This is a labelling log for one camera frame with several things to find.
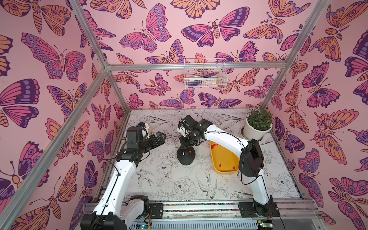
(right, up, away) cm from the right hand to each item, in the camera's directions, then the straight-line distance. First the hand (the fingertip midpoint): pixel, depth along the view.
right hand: (181, 144), depth 85 cm
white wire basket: (+14, +46, +10) cm, 49 cm away
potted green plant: (+48, +13, +4) cm, 50 cm away
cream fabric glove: (-25, +9, +21) cm, 34 cm away
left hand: (-11, +5, -6) cm, 14 cm away
